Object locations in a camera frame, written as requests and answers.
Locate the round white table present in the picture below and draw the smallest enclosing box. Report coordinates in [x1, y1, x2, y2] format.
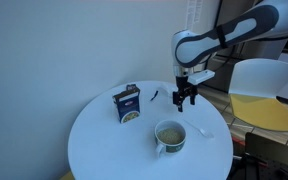
[68, 81, 233, 180]

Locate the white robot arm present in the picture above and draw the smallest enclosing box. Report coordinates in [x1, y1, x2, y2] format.
[171, 0, 288, 112]

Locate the white and yellow chair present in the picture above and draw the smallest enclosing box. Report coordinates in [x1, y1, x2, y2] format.
[228, 58, 288, 132]

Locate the white and green mug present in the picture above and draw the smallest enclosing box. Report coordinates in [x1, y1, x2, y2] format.
[154, 120, 186, 157]

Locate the blue pasta box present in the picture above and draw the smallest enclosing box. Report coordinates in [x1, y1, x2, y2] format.
[113, 84, 140, 124]

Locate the black equipment cart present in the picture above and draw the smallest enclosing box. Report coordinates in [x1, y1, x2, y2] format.
[227, 133, 288, 180]

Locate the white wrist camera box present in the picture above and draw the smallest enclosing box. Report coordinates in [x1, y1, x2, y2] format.
[188, 70, 215, 85]

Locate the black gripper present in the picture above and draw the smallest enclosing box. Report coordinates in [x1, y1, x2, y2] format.
[173, 77, 198, 112]

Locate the clear plastic spoon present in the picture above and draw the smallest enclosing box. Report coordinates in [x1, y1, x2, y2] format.
[184, 120, 214, 139]

